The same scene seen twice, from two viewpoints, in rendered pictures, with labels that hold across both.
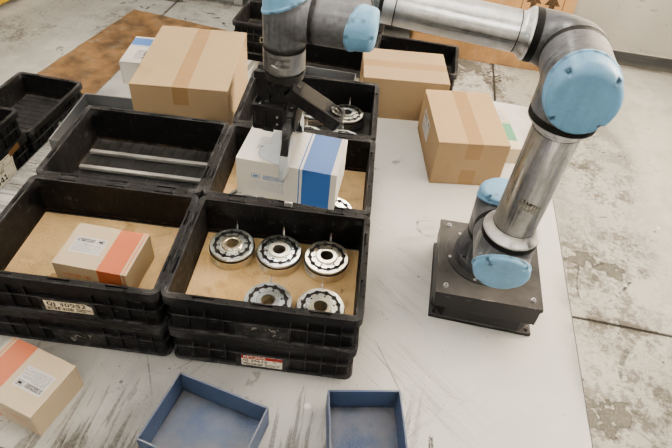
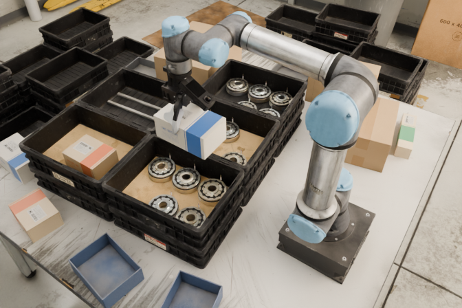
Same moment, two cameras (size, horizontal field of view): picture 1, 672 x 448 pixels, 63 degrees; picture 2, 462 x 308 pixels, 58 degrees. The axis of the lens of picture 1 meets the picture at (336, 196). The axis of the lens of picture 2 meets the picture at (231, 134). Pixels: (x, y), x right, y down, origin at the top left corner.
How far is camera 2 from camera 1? 0.53 m
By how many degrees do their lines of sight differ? 20
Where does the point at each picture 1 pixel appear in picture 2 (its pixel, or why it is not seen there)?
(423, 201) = not seen: hidden behind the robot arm
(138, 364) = (94, 221)
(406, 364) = (244, 273)
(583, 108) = (326, 130)
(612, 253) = not seen: outside the picture
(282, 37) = (170, 51)
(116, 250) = (95, 154)
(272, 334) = (157, 225)
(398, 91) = not seen: hidden behind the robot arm
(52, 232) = (77, 136)
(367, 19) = (212, 48)
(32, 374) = (37, 209)
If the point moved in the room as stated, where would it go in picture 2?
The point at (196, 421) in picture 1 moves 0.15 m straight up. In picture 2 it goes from (107, 262) to (98, 238)
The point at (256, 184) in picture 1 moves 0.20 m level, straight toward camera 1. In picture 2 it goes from (165, 133) to (137, 178)
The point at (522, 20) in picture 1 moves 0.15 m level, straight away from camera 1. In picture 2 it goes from (323, 62) to (356, 40)
